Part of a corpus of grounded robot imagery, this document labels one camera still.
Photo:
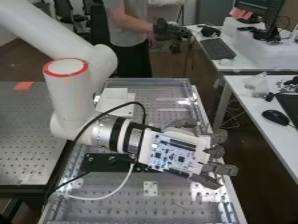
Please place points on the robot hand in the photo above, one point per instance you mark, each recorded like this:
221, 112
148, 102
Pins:
177, 150

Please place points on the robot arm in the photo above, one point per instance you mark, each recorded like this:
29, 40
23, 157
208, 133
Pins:
67, 40

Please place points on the small white block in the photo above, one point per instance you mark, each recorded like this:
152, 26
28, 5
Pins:
149, 188

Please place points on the clear box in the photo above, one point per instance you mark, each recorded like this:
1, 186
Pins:
168, 100

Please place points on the black plate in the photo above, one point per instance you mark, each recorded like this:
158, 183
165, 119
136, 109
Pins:
104, 162

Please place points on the white desk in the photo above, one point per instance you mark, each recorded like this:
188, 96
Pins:
230, 66
253, 110

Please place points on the small white box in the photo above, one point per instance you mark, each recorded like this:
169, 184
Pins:
113, 100

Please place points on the black mouse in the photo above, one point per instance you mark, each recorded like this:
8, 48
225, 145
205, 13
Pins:
275, 117

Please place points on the clear plastic bag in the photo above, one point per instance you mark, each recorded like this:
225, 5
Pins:
257, 83

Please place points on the black keyboard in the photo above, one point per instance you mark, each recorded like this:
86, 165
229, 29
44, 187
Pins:
217, 48

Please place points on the black headphones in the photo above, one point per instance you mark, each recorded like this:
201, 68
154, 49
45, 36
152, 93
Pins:
209, 31

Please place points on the person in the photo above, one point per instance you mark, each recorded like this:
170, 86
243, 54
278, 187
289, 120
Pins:
126, 23

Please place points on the orange tape piece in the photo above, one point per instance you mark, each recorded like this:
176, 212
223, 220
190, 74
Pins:
23, 86

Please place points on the pink sticky notes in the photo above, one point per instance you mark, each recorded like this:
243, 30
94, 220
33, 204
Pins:
241, 13

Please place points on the black monitor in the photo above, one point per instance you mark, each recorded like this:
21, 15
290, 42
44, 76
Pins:
261, 10

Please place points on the black chair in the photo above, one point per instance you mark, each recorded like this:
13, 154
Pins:
73, 15

